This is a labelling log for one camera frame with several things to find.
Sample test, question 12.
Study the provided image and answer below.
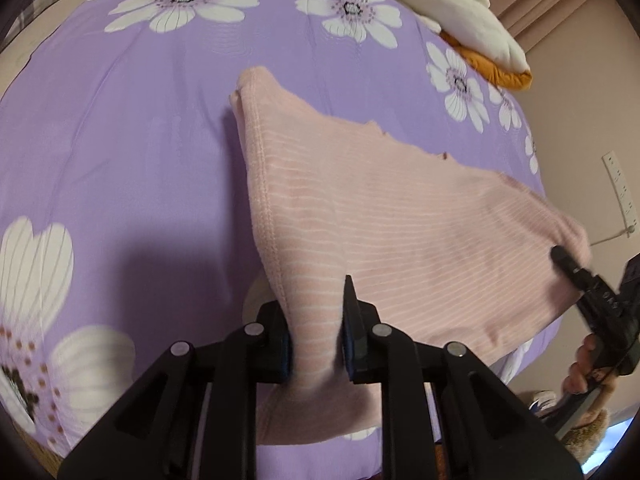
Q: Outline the white power strip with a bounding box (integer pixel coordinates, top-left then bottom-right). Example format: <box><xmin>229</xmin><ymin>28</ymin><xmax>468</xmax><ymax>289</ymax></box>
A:
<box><xmin>601</xmin><ymin>150</ymin><xmax>638</xmax><ymax>233</ymax></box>

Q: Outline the pink striped small garment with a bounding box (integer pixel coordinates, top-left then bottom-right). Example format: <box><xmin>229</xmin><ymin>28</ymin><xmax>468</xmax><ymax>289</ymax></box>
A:
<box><xmin>229</xmin><ymin>66</ymin><xmax>593</xmax><ymax>446</ymax></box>

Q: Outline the white and blue shoe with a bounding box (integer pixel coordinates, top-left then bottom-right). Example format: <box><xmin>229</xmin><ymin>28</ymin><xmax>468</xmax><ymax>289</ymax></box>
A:
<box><xmin>527</xmin><ymin>390</ymin><xmax>558</xmax><ymax>413</ymax></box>

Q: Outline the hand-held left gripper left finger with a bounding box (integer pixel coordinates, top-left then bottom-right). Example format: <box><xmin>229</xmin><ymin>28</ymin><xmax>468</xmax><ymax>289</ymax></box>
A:
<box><xmin>56</xmin><ymin>301</ymin><xmax>293</xmax><ymax>480</ymax></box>

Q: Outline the beige bed sheet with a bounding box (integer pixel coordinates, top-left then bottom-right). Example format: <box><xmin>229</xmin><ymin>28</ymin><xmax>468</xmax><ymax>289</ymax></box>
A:
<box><xmin>0</xmin><ymin>0</ymin><xmax>116</xmax><ymax>106</ymax></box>

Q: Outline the person's right hand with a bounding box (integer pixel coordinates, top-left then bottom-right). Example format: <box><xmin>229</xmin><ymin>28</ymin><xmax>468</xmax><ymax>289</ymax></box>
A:
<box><xmin>562</xmin><ymin>332</ymin><xmax>608</xmax><ymax>395</ymax></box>

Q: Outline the white plush cloth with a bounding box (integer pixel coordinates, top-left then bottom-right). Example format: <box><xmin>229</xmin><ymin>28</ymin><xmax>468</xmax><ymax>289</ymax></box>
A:
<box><xmin>325</xmin><ymin>0</ymin><xmax>531</xmax><ymax>73</ymax></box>

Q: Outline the white power cable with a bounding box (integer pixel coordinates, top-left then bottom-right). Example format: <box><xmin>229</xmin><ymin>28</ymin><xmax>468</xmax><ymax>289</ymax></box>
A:
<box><xmin>590</xmin><ymin>225</ymin><xmax>636</xmax><ymax>248</ymax></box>

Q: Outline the purple floral blanket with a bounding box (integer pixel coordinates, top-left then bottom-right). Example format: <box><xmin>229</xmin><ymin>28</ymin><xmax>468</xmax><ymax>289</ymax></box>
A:
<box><xmin>0</xmin><ymin>0</ymin><xmax>548</xmax><ymax>480</ymax></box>

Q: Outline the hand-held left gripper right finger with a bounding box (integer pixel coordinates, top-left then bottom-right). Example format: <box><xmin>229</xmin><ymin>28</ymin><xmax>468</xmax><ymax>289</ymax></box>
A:
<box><xmin>340</xmin><ymin>275</ymin><xmax>585</xmax><ymax>480</ymax></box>

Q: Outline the mustard orange cloth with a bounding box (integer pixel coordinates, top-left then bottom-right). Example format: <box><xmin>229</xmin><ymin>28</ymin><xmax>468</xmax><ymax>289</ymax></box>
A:
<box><xmin>440</xmin><ymin>30</ymin><xmax>533</xmax><ymax>92</ymax></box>

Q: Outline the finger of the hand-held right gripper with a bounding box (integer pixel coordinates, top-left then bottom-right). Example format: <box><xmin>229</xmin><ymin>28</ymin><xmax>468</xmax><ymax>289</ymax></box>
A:
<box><xmin>550</xmin><ymin>245</ymin><xmax>622</xmax><ymax>317</ymax></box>

